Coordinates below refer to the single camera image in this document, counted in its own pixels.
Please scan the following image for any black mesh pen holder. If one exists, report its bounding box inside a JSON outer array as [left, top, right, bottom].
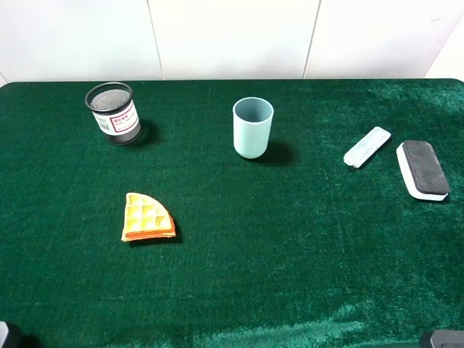
[[85, 82, 142, 146]]

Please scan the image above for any light blue plastic cup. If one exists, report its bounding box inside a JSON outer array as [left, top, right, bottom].
[[233, 97, 274, 160]]

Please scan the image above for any green velvet tablecloth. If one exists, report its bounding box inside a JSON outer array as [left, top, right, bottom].
[[1, 79, 463, 347]]

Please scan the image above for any orange waffle slice toy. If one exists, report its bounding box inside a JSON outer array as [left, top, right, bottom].
[[121, 192, 177, 242]]

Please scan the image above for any white rectangular plastic case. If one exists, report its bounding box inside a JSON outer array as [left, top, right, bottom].
[[343, 126, 391, 169]]

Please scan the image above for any whiteboard eraser black felt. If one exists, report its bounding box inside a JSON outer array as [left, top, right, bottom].
[[396, 140, 450, 202]]

